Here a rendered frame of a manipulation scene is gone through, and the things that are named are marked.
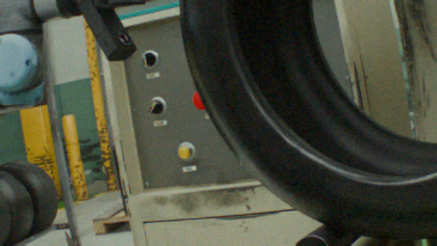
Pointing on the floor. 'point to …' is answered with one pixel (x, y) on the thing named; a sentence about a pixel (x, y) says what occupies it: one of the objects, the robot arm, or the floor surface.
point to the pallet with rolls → (119, 214)
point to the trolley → (36, 182)
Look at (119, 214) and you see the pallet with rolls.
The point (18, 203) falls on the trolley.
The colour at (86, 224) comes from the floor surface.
